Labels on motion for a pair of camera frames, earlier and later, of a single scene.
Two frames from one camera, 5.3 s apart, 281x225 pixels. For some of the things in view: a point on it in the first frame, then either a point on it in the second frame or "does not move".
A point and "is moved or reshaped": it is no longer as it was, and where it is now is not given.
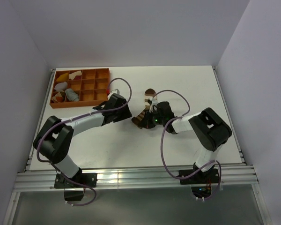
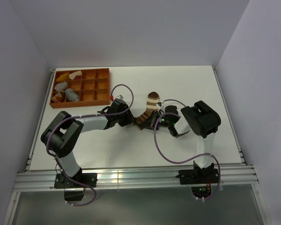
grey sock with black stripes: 71,95 does not move
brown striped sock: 148,93 is moved or reshaped
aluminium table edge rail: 229,116 does not move
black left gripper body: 122,114 -> 123,119
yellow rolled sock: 63,77 does not move
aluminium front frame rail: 42,180 does not move
